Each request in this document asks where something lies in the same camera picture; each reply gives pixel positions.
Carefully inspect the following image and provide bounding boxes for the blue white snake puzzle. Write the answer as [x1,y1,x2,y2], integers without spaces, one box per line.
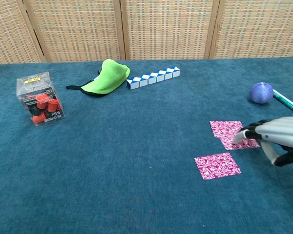
[126,65,181,90]

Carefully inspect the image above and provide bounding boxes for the purple ball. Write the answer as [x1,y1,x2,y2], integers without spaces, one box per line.
[249,82,274,105]

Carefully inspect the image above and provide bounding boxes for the green fleece eye mask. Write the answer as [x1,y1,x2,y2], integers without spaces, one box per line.
[65,58,131,98]

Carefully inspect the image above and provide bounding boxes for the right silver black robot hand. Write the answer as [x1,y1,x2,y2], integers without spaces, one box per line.
[231,116,293,167]

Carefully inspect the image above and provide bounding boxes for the blue felt table cover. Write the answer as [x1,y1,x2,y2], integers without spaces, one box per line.
[0,56,293,234]

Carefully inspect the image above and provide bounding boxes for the pink glitter pouch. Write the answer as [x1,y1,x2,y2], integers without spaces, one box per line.
[194,152,242,180]

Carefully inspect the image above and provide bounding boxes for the green white marker pen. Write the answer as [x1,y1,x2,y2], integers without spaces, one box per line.
[272,89,293,117]

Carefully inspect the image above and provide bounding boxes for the clear box of red caps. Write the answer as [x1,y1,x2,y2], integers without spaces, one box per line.
[16,71,66,127]

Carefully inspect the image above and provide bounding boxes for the woven rattan folding screen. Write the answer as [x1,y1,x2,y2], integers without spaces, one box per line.
[0,0,293,66]

